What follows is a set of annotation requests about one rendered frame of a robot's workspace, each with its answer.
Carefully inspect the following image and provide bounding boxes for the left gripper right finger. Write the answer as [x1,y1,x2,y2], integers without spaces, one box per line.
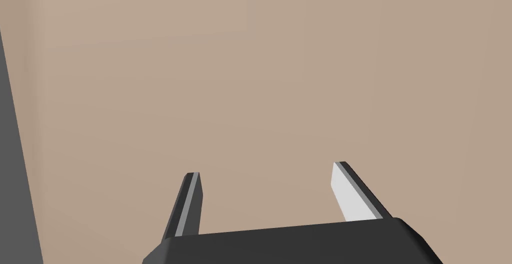
[330,161,393,223]

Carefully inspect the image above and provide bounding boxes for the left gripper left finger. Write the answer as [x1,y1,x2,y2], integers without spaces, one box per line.
[161,171,204,243]

